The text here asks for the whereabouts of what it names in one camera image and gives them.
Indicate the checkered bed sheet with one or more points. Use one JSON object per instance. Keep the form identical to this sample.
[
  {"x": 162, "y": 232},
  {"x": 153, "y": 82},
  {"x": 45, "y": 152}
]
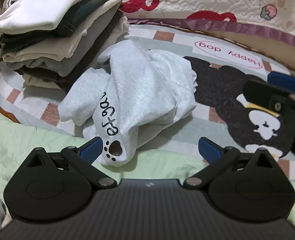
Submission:
[{"x": 147, "y": 33}]

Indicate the light green cloth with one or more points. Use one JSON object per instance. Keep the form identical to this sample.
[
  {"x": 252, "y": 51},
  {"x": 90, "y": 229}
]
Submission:
[{"x": 25, "y": 140}]

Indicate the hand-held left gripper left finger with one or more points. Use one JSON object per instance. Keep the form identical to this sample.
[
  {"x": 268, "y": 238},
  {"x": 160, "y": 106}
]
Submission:
[{"x": 91, "y": 148}]

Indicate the beige bed frame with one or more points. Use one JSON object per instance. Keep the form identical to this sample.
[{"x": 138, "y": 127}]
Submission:
[{"x": 262, "y": 45}]

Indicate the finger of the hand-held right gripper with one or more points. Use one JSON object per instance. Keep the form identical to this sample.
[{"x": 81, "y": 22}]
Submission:
[
  {"x": 287, "y": 80},
  {"x": 262, "y": 95}
]

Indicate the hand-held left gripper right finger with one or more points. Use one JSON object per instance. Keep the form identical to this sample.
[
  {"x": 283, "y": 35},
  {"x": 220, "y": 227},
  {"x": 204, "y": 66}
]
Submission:
[{"x": 208, "y": 150}]

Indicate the stack of folded clothes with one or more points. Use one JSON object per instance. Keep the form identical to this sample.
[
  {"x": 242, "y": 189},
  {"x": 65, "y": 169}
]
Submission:
[{"x": 50, "y": 10}]

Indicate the white printed sweatshirt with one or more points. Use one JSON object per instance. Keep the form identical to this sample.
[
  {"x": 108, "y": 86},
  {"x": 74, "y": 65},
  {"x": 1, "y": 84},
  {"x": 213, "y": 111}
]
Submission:
[{"x": 137, "y": 85}]

